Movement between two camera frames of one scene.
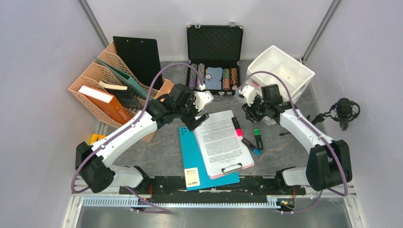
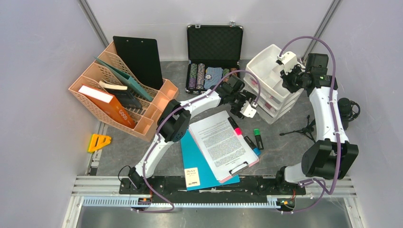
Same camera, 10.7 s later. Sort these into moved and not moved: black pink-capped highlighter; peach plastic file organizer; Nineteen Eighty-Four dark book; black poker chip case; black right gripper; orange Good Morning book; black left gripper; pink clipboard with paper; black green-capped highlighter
Moved: black pink-capped highlighter; black left gripper; black right gripper
Not moved: black poker chip case; pink clipboard with paper; Nineteen Eighty-Four dark book; black green-capped highlighter; peach plastic file organizer; orange Good Morning book
